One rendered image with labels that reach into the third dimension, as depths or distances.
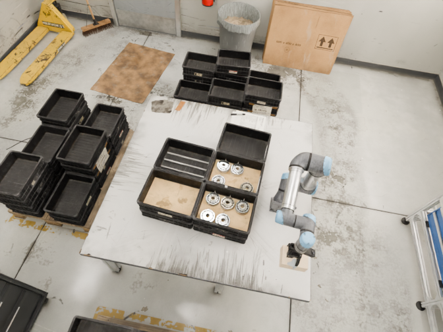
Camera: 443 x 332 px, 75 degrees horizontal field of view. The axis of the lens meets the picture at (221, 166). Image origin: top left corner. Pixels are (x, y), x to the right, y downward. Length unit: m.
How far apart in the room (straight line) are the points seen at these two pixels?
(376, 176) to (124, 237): 2.83
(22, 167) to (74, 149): 0.44
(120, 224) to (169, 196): 0.41
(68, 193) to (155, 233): 1.14
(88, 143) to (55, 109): 0.61
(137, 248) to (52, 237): 1.22
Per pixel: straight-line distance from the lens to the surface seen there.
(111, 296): 2.89
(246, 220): 2.11
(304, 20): 4.47
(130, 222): 2.27
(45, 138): 3.37
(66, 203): 3.01
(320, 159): 1.83
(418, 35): 5.07
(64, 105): 3.44
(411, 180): 4.03
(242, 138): 2.49
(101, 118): 3.36
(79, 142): 3.06
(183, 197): 2.16
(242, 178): 2.26
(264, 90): 3.45
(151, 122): 2.77
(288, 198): 1.71
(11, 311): 2.64
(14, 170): 3.11
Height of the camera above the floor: 2.76
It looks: 57 degrees down
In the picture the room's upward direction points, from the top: 7 degrees clockwise
